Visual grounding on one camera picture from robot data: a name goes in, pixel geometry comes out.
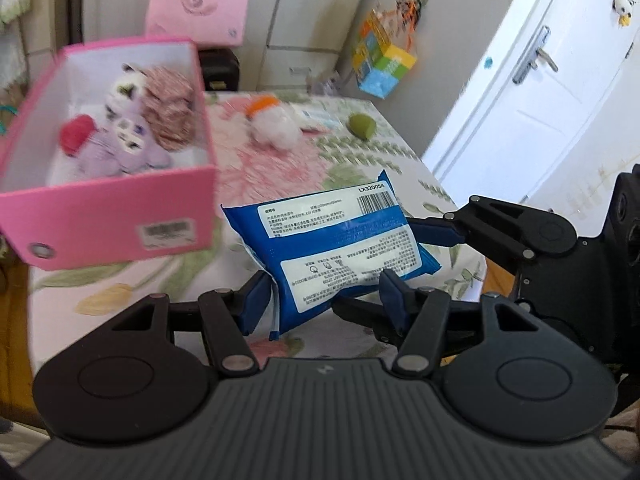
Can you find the black suitcase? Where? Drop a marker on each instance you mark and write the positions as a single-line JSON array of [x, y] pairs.
[[220, 70]]

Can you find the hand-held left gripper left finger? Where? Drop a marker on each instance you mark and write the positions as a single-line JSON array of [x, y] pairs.
[[252, 305]]

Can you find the pink cardboard box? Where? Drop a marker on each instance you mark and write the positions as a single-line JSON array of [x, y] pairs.
[[100, 220]]

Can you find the white plush toy orange top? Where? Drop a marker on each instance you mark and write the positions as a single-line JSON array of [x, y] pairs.
[[272, 122]]

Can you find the blue door sticker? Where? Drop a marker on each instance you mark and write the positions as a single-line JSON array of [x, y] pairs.
[[488, 62]]

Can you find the white patterned pajama pants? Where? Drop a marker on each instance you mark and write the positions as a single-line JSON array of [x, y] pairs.
[[11, 55]]

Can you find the white tissue packet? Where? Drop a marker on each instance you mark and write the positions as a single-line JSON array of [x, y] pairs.
[[320, 119]]

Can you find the white door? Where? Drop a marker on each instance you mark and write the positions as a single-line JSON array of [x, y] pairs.
[[575, 120]]

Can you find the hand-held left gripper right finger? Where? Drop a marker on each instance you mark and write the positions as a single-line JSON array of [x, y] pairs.
[[395, 300]]

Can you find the purple plush toy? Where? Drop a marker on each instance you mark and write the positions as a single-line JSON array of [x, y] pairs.
[[125, 152]]

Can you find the grey wardrobe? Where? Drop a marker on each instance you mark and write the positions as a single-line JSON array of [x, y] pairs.
[[310, 15]]

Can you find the floral tablecloth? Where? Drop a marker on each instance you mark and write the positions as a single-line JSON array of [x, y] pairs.
[[350, 170]]

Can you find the grey tall cabinet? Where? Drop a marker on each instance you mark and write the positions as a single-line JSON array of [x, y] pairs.
[[450, 35]]

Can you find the red fluffy pompom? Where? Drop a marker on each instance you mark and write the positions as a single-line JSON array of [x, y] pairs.
[[76, 131]]

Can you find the white plush toy dark ears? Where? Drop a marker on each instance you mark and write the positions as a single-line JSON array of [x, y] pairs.
[[125, 91]]

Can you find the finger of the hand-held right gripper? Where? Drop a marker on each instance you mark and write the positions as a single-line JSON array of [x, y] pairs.
[[440, 230], [357, 312]]

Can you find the clear plastic bag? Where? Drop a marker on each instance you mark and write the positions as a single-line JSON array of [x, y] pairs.
[[331, 82]]

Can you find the blue wet wipes packet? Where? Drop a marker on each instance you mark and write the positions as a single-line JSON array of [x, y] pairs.
[[345, 245]]

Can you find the small hanging plush toy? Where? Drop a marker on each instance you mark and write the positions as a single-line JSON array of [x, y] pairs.
[[623, 5]]

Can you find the green soft ball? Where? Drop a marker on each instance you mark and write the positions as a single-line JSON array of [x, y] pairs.
[[363, 125]]

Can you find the pink tote bag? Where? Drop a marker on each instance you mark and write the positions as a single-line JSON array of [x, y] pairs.
[[200, 5]]

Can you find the colourful paper bag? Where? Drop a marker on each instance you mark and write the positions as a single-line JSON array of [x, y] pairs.
[[385, 60]]

